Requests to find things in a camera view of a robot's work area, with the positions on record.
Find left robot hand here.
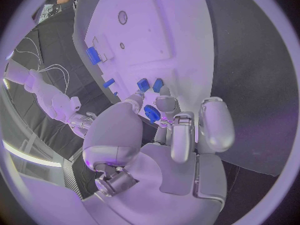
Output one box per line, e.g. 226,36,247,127
81,86,237,225

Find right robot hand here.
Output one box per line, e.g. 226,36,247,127
66,111,98,140

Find white task board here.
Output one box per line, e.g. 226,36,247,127
71,0,215,131

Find blue gear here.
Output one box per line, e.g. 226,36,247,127
143,104,162,125

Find blue block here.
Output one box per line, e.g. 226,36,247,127
85,46,103,66
136,78,151,93
151,78,165,94

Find workshop desk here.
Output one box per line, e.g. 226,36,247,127
32,3,64,25

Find white cable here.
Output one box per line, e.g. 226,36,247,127
38,63,71,96
13,37,43,73

